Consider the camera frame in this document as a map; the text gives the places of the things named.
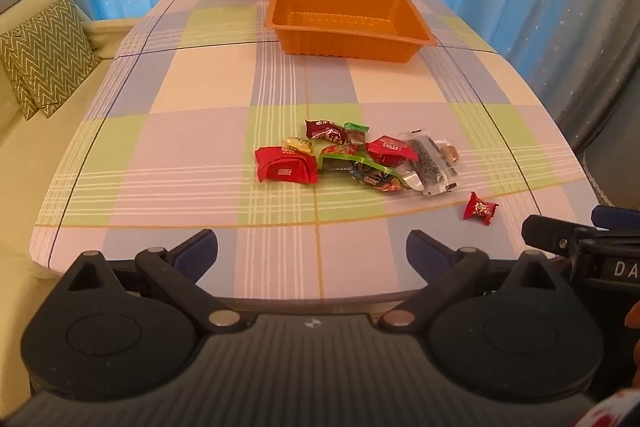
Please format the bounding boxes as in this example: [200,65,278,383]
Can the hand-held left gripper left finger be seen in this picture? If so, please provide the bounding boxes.
[62,228,253,334]

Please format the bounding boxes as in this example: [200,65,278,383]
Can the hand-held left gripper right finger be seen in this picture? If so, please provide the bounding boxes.
[377,228,563,334]

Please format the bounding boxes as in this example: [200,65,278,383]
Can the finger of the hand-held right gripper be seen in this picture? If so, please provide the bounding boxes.
[591,205,640,232]
[521,214,578,255]

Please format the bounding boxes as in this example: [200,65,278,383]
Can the small red candy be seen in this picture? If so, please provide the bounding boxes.
[463,192,500,221]

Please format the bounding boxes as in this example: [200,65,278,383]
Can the clear black snack packet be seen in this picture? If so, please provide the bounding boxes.
[401,132,459,196]

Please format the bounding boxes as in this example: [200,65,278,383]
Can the clear brown candy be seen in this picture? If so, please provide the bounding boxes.
[435,139,462,165]

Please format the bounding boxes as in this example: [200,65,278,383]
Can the medium red snack packet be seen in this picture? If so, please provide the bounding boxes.
[366,135,420,166]

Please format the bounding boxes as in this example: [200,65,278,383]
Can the large red snack packet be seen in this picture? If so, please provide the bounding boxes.
[255,146,319,184]

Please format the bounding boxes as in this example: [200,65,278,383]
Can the green snack packet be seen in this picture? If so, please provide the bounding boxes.
[317,144,401,176]

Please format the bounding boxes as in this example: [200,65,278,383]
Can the green-ended brown candy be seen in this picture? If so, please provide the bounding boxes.
[344,123,370,146]

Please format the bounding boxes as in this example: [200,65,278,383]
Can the dark red snack packet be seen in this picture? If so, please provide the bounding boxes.
[305,119,347,145]

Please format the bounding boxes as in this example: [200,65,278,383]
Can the orange plastic tray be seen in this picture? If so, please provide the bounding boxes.
[264,0,437,64]

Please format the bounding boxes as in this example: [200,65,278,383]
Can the person's red patterned clothing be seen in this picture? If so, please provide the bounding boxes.
[572,387,640,427]

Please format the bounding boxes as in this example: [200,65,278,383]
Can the light green sofa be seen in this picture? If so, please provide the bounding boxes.
[0,0,146,408]

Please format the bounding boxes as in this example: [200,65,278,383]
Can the green zigzag pillow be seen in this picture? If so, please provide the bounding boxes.
[0,72,41,122]
[0,0,102,118]

